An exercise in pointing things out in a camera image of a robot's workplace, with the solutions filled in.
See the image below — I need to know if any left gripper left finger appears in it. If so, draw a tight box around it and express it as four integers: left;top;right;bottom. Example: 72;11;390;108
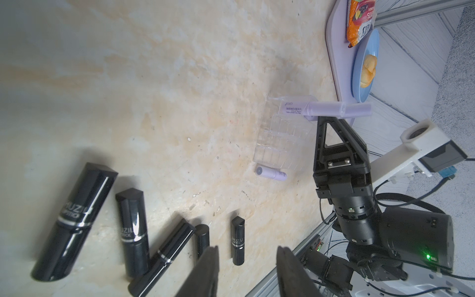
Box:
176;246;220;297

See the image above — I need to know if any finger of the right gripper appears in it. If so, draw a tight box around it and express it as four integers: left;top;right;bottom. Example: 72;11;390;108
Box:
315;116;369;163

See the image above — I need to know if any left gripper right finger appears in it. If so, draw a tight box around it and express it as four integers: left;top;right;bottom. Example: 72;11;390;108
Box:
277;246;322;297

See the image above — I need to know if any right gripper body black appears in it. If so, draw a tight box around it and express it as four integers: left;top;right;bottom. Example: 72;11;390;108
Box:
313;144;372;199

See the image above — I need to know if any purple lipstick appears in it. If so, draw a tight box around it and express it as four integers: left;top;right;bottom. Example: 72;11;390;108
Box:
256;165;287;181
278;101;346;117
342;103;372;119

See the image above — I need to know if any black lipstick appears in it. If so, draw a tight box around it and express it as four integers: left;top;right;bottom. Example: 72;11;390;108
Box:
116;188;150;278
31;163;118;282
127;219;195;297
195;224;210;259
231;216;245;266

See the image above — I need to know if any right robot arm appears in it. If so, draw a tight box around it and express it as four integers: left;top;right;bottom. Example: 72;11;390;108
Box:
303;116;467;297

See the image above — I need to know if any clear acrylic lipstick organizer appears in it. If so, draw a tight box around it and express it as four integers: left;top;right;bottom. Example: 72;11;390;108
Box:
253;95;317;172

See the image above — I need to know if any bread roll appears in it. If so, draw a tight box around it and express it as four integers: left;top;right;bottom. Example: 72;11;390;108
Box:
360;54;378;88

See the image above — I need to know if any blue plate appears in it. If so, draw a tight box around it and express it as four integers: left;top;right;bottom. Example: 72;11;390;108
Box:
351;29;380;103

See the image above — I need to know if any orange snack packet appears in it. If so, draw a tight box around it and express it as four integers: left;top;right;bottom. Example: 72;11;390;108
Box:
346;0;376;48

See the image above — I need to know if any aluminium rail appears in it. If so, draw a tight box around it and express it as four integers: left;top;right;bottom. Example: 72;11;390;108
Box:
247;224;330;297

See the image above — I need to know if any right frame post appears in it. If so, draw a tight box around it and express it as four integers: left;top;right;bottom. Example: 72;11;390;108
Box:
374;0;475;28

